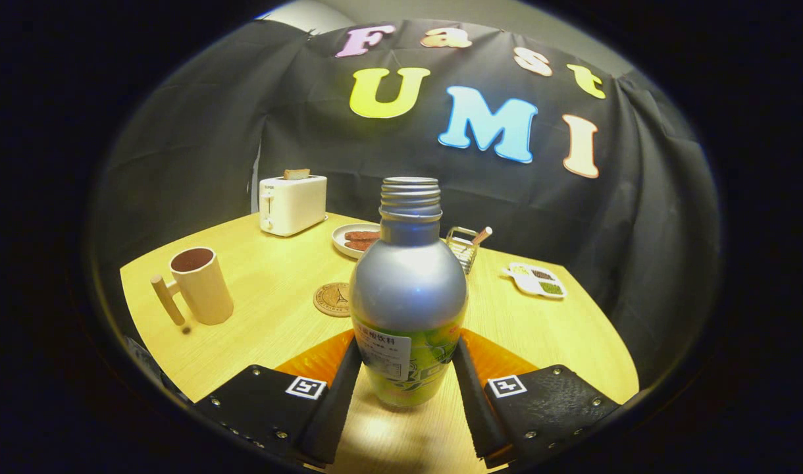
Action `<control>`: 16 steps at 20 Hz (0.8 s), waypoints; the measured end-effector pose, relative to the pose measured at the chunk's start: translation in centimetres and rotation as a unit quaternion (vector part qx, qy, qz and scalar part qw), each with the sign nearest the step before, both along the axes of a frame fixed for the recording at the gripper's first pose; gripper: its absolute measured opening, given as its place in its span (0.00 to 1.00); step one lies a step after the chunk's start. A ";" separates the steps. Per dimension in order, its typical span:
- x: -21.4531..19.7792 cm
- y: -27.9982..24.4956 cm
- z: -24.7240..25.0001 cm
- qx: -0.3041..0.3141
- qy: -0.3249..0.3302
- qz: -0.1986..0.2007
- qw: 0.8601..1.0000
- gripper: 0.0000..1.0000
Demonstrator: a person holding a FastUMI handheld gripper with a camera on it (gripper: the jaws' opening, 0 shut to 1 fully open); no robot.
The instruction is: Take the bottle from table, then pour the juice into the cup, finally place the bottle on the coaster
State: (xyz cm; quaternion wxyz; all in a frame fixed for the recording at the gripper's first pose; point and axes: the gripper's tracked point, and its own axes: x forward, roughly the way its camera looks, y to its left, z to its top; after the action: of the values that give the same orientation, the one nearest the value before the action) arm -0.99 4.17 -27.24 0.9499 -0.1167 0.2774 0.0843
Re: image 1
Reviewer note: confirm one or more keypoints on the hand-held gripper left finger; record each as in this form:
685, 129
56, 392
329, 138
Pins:
336, 408

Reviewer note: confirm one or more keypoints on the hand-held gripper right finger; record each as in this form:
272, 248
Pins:
474, 408

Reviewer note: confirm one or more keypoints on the round wooden coaster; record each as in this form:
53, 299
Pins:
329, 301

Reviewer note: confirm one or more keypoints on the silver bottle green label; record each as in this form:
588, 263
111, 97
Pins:
408, 289

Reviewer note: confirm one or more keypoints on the white divided bean dish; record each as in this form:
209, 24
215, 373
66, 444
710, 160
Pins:
536, 280

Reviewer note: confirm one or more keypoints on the wooden table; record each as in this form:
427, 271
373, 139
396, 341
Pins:
270, 263

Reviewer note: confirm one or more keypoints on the red sausage piece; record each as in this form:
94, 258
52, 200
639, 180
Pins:
359, 245
362, 235

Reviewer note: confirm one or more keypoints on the white round plate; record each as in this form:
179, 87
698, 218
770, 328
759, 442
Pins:
339, 237

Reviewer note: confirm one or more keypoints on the pink striped stick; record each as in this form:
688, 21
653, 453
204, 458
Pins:
482, 235

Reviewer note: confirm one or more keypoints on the white toaster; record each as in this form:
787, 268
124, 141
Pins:
293, 204

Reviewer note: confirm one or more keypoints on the toast slice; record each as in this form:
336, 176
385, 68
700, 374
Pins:
296, 174

